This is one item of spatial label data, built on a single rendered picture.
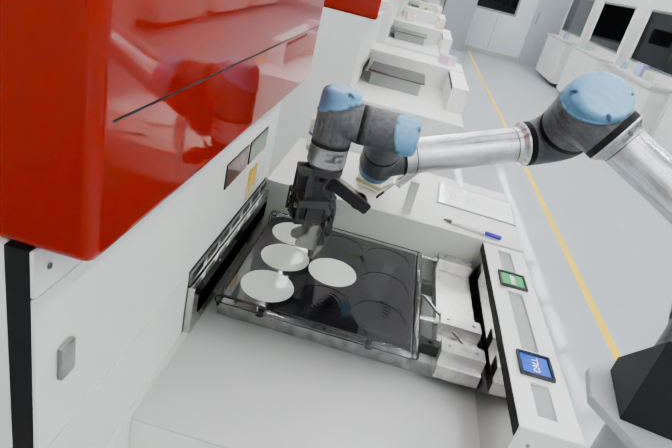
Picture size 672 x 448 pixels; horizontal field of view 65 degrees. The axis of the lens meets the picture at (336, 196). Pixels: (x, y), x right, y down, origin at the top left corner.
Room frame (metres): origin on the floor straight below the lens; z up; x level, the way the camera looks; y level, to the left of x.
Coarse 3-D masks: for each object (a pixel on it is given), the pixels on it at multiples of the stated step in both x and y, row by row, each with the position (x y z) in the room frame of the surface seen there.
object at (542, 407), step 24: (504, 264) 1.03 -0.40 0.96; (504, 288) 0.92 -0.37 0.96; (528, 288) 0.95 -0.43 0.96; (504, 312) 0.84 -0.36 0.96; (528, 312) 0.86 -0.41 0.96; (504, 336) 0.76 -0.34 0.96; (528, 336) 0.79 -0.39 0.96; (552, 360) 0.73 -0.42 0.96; (528, 384) 0.65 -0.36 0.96; (552, 384) 0.67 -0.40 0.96; (528, 408) 0.60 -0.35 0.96; (552, 408) 0.62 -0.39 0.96; (528, 432) 0.56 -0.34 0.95; (552, 432) 0.57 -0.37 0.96; (576, 432) 0.58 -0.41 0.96
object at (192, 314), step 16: (256, 208) 1.04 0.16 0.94; (240, 224) 0.94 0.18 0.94; (256, 224) 1.08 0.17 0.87; (240, 240) 1.00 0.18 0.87; (224, 256) 0.84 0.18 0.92; (240, 256) 0.97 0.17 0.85; (208, 272) 0.76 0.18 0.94; (224, 272) 0.87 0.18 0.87; (192, 288) 0.70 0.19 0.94; (208, 288) 0.80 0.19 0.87; (192, 304) 0.70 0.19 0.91; (208, 304) 0.79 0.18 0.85; (192, 320) 0.71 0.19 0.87
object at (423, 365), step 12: (228, 312) 0.80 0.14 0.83; (240, 312) 0.80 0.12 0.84; (264, 324) 0.80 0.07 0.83; (276, 324) 0.80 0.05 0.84; (288, 324) 0.80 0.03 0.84; (300, 336) 0.79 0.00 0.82; (312, 336) 0.79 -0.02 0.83; (324, 336) 0.79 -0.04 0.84; (336, 348) 0.79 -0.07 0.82; (348, 348) 0.79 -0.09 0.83; (360, 348) 0.79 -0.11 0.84; (372, 348) 0.79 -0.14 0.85; (384, 360) 0.78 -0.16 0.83; (396, 360) 0.78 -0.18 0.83; (408, 360) 0.78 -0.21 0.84; (420, 360) 0.78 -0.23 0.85; (420, 372) 0.78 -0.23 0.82; (456, 384) 0.77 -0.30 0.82
